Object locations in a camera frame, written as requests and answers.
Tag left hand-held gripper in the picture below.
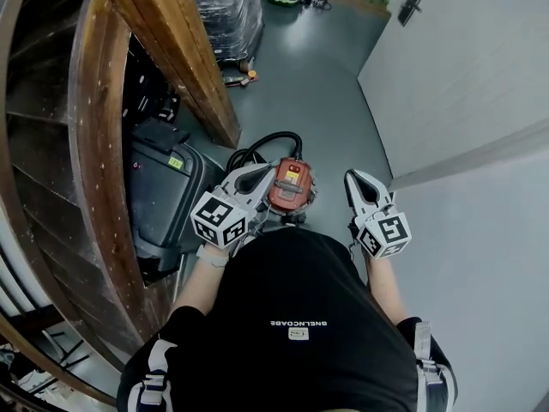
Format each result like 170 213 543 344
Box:
190 163 276 251

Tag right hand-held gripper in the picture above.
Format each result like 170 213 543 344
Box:
344 169 413 260

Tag red canister vacuum cleaner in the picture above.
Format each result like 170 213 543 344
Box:
226 130 319 227

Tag person's left forearm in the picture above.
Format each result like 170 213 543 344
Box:
173 246 235 319

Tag person's right forearm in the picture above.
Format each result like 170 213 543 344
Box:
364 253 412 324

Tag black hard case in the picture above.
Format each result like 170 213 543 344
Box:
127 117 218 274

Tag black plastic crates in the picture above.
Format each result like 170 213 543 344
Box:
121 43 182 124

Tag white door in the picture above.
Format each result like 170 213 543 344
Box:
357 0 549 180

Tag wooden beam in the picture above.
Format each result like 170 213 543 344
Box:
94 0 242 149

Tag person's black t-shirt torso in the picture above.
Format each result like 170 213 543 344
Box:
115 227 460 412

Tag plastic-wrapped black pallet load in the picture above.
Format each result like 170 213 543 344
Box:
190 0 266 64

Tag wooden spiral staircase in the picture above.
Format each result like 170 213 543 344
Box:
0 0 149 407

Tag grey wrist strap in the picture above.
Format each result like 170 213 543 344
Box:
196 244 231 269

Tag white right shoulder harness strap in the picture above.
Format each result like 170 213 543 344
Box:
412 319 449 412

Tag white shoulder harness strap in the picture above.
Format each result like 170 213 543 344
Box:
412 319 449 412
127 336 178 412

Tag black door handle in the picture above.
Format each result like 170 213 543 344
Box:
396 0 429 27

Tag white left shoulder harness strap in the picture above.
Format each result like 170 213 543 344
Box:
127 336 178 412

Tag black metal frame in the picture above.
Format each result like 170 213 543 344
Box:
41 327 87 369

